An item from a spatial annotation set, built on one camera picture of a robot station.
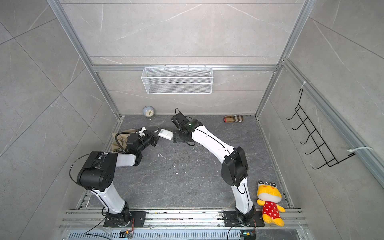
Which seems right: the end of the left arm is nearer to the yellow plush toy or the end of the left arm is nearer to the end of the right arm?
the end of the right arm

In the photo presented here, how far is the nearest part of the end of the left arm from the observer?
74cm

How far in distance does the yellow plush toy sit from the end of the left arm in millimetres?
640

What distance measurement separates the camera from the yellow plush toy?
0.71 meters
